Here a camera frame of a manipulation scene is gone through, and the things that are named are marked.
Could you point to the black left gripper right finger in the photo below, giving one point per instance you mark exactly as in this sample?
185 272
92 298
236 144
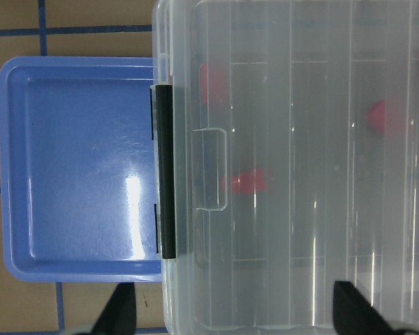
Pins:
352 313

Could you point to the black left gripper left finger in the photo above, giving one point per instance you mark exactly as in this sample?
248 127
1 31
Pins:
119 314

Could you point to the clear plastic box lid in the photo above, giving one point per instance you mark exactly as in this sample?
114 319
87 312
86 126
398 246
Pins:
342 202

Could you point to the blue plastic tray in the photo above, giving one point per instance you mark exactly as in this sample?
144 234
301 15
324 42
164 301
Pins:
77 169

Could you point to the clear plastic storage box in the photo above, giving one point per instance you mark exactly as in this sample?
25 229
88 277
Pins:
170 36

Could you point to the black box latch handle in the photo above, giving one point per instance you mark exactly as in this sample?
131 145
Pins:
163 137

